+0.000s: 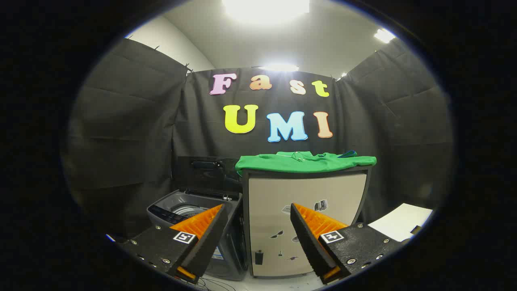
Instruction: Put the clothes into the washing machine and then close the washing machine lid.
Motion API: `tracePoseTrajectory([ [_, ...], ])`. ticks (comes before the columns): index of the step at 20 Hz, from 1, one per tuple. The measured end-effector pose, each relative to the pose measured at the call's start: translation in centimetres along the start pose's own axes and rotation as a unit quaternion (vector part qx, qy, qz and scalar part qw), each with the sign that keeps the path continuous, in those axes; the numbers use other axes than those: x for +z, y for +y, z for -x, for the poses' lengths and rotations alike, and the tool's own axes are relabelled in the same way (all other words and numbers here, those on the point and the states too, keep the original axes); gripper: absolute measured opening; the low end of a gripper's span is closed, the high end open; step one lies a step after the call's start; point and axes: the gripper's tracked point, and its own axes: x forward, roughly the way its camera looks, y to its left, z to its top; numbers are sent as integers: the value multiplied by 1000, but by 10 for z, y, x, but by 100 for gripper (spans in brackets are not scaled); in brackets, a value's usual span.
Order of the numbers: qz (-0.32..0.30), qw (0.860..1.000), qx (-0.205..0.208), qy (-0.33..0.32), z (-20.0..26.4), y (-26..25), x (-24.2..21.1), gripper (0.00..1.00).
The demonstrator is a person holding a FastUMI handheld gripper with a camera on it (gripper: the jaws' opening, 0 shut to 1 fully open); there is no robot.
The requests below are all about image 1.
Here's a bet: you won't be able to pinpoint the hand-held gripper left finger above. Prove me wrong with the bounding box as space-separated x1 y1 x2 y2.
115 203 229 285

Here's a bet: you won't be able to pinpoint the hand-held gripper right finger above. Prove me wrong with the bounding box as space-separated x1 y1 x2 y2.
290 202 404 285

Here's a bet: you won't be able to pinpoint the grey washing machine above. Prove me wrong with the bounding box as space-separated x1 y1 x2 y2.
146 190 249 281

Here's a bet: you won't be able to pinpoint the dark washing machine lid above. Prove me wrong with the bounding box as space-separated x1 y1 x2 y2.
177 156 243 198

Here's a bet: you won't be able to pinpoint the green polo shirt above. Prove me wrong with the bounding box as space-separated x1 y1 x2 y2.
235 151 377 177

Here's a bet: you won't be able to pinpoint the beige cabinet with dark top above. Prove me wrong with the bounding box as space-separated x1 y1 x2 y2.
241 166 372 278

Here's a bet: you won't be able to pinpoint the white flat board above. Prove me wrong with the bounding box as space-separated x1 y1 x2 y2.
368 203 433 242

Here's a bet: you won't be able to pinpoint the black backdrop cloth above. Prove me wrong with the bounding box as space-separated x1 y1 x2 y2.
61 38 455 239

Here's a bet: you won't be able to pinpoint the large ceiling light panel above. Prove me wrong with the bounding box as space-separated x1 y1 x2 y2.
222 0 310 21

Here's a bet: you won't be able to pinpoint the black floor cables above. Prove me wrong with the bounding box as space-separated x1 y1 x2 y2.
197 277 243 291

